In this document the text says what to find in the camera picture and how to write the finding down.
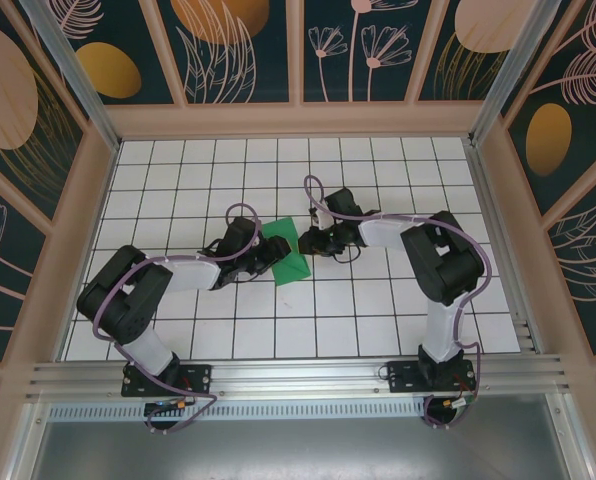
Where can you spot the green paper sheet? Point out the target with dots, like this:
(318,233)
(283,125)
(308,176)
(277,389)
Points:
(293,270)

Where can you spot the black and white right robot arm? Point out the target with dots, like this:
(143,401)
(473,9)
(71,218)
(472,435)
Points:
(443,260)

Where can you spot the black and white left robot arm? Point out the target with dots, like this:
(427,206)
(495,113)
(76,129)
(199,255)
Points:
(128,295)

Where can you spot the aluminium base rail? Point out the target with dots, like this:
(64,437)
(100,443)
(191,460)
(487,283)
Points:
(298,375)

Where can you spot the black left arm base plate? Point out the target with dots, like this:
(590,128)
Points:
(198,377)

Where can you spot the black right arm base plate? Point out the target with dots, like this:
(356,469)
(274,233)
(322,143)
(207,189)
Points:
(403,377)

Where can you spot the aluminium side rail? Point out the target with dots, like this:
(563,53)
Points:
(508,260)

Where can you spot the aluminium frame post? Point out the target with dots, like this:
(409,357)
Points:
(518,70)
(78,80)

